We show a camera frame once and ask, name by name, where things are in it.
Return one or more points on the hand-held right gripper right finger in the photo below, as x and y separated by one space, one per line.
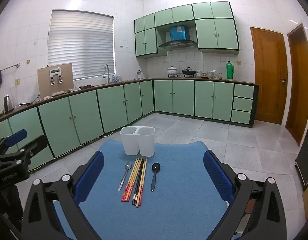
218 177

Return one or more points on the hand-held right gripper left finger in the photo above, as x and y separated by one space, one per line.
90 177

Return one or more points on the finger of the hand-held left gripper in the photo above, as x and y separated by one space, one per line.
16 137
35 142

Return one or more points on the metal spoon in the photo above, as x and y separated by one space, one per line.
125 176

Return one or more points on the wooden chopstick red end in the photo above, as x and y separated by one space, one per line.
133 180
142 180
129 180

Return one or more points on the black chopstick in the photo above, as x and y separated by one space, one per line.
138 180

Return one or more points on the white twin-compartment utensil holder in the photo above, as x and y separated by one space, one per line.
137 141

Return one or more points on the black spoon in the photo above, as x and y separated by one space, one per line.
155 176

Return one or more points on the steel electric kettle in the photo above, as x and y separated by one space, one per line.
8 104

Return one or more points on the clear glass pitcher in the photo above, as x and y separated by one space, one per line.
14 97

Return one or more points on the brown board water purifier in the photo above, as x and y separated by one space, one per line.
45 85

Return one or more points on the blue table mat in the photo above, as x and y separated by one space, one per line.
169 212

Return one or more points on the metal towel bar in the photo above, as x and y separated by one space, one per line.
10 67

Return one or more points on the dark cloth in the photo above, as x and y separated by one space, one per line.
82 87

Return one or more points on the green base cabinets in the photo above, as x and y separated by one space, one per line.
111 107

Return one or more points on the black appliance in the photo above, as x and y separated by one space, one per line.
306 160

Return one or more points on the chrome kitchen faucet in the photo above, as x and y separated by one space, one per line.
107 72

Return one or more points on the green thermos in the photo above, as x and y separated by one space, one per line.
229 71

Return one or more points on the white window blind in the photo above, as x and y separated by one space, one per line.
81 45

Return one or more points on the wooden door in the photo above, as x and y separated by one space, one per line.
268 80
300 85

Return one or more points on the black wok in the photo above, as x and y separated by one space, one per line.
188 72

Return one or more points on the silver pot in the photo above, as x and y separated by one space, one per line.
172 71

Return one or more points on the range hood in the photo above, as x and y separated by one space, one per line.
177 44

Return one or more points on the green wall cabinets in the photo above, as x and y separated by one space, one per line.
216 33

